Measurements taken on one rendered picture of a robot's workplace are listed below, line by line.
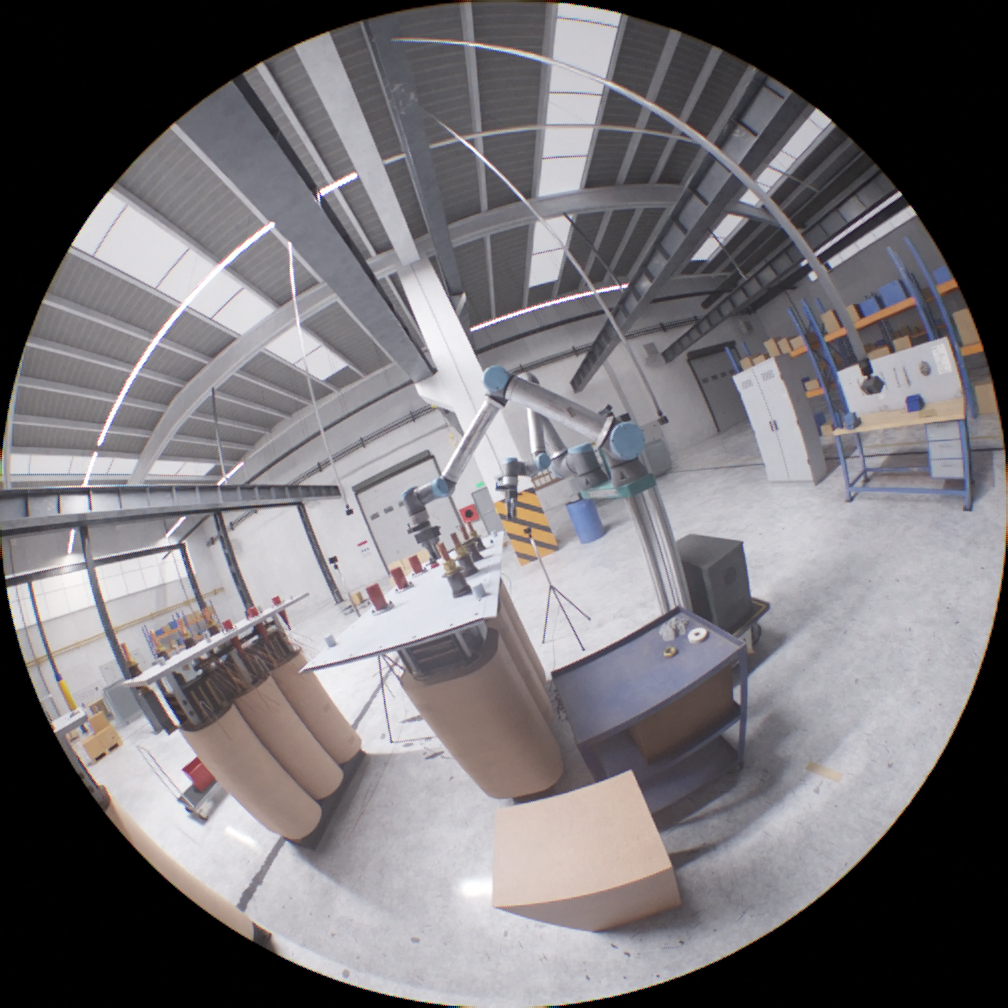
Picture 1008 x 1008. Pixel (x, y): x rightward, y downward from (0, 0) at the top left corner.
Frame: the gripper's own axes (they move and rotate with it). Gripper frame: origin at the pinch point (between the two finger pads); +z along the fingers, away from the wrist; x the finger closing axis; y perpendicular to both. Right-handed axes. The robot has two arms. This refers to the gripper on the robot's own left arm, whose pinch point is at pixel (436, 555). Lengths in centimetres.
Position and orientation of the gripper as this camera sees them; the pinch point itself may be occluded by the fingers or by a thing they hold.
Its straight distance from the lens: 147.6
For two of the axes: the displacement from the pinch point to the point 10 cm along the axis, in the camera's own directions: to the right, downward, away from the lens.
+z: 3.9, 9.2, 0.4
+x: -8.0, 3.2, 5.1
